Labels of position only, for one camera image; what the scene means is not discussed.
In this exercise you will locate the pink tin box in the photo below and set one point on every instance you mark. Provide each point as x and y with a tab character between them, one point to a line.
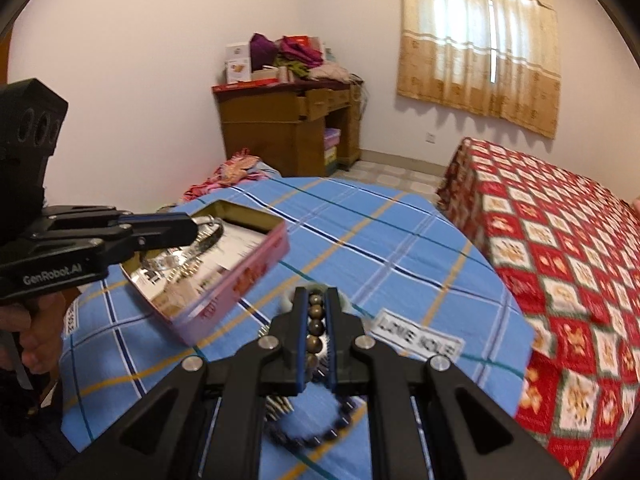
240	285

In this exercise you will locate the beige patterned curtain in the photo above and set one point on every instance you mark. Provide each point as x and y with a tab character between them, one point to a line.
475	60

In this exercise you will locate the purple storage box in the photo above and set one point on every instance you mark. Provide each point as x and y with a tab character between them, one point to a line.
332	137

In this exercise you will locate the red patterned bed blanket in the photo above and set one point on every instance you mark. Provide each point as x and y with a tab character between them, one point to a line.
560	270

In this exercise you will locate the brown wooden desk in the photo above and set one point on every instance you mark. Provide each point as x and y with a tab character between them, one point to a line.
265	130

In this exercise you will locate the pile of colourful clothes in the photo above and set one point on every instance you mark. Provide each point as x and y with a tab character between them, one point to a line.
230	172

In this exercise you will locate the white cloth label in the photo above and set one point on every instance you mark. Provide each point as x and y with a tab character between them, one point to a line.
417	335

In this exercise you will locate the flat red box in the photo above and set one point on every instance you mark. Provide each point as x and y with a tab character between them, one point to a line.
245	88

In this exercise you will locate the wooden desk drawer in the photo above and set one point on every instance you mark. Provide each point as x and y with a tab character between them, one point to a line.
320	105

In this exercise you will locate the blue plaid cloth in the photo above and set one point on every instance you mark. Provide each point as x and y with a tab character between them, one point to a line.
380	245

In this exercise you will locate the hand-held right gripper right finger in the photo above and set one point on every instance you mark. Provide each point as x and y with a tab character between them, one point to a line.
331	355

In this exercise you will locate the pile of clothes on desk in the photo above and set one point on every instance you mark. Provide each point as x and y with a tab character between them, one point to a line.
300	57

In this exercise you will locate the person's left hand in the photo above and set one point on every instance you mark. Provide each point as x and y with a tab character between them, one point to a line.
37	342

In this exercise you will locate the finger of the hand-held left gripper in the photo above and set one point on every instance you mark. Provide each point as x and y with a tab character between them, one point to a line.
165	227
120	245

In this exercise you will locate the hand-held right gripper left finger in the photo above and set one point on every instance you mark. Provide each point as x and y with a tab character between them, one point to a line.
299	355

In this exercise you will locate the white cardboard box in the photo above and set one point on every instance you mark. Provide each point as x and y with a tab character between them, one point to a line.
238	62

